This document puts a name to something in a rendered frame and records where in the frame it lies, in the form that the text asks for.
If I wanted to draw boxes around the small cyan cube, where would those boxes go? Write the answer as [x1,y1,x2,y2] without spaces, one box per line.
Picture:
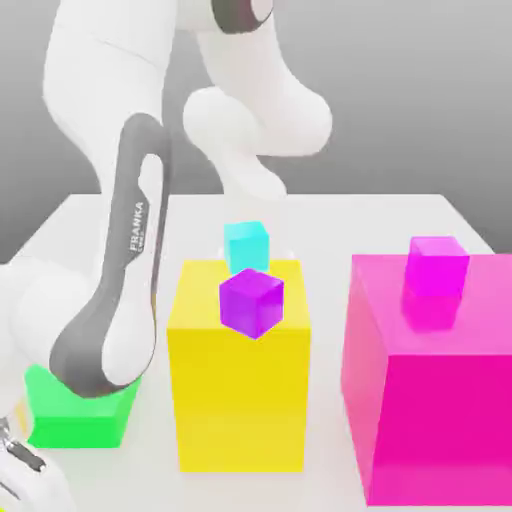
[222,220,271,276]

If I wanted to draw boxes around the large yellow box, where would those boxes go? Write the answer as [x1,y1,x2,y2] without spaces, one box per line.
[166,258,313,474]

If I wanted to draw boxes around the large green box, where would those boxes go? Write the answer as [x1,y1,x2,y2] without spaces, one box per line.
[22,362,144,450]

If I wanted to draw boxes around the small purple cube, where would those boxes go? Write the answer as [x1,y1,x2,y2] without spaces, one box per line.
[218,267,286,342]

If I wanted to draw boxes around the small magenta cube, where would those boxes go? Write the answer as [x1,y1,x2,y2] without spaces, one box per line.
[401,235,471,334]

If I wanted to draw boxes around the large pink box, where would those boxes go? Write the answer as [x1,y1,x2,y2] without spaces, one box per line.
[340,252,512,508]

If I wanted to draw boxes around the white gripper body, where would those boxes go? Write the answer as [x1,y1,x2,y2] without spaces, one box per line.
[0,455,78,512]

